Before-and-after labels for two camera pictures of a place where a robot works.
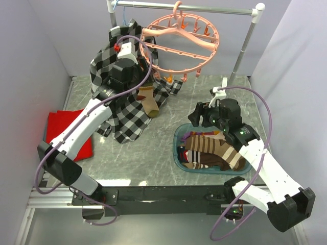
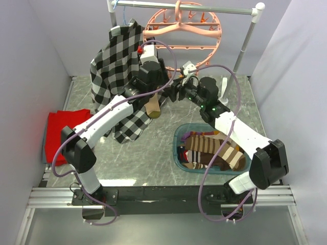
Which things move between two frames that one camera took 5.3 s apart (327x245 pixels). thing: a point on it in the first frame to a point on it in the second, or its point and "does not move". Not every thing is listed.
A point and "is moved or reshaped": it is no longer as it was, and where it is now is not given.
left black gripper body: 139,75 to 163,77
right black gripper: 202,109 to 171,92
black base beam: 167,200 does not move
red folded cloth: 56,121 does not move
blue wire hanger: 124,14 does not move
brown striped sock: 217,146 does not move
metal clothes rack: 256,11 does not move
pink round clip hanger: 178,43 is moved or reshaped
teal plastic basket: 180,130 does not move
